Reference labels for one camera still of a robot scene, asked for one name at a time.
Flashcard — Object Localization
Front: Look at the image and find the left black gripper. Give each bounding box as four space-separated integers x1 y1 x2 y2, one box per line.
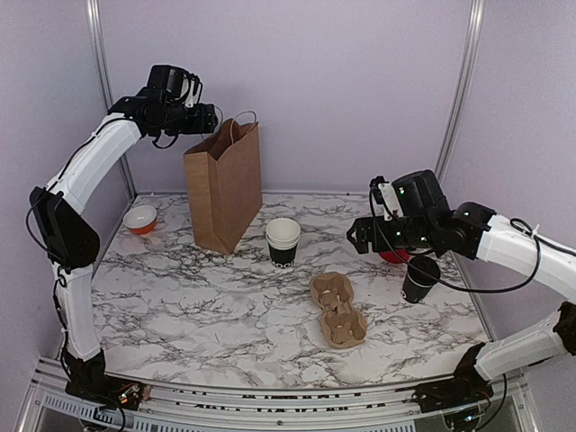
153 102 216 135

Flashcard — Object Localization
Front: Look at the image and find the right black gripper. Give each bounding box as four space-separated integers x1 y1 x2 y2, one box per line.
346 215 437 255

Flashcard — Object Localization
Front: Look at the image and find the black plastic cup lid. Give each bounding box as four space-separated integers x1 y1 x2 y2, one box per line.
408 256 441 286

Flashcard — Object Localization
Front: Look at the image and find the brown paper bag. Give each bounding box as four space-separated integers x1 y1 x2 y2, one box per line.
184 118 263 255

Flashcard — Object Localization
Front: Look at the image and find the black paper coffee cup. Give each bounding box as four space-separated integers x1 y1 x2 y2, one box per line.
400 269 436 303

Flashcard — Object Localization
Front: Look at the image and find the cardboard cup carrier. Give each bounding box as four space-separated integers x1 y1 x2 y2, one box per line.
310 272 367 349

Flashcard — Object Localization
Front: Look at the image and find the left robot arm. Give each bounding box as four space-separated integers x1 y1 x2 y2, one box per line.
28 65 217 410

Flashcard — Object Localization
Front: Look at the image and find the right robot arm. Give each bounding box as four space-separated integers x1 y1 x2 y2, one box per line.
346 169 575 412

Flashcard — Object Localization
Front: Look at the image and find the red cylindrical container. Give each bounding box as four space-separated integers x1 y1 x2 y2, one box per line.
379 249 410 264

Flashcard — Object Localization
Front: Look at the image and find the stack of paper cups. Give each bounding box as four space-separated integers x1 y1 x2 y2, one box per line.
265 218 301 269

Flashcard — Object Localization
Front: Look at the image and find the orange white bowl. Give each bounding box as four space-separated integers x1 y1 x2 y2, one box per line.
122 205 158 236

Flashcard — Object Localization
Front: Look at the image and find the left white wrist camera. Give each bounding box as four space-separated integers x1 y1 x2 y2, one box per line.
181 73 203 108

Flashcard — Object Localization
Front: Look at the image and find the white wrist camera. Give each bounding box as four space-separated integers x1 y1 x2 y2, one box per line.
370 175 403 221
181 73 203 108

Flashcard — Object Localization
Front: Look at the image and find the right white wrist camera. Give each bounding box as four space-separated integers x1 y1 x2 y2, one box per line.
370 175 403 221

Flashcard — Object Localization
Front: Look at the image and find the left aluminium frame post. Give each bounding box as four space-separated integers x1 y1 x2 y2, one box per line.
85 0 137 201

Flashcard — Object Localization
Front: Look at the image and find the aluminium frame post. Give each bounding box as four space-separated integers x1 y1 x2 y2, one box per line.
85 0 137 201
435 0 485 183

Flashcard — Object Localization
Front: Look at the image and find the right aluminium frame post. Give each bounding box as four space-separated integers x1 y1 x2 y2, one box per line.
435 0 485 183

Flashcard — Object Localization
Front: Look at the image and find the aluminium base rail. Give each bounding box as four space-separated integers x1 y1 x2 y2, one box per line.
16 358 540 431

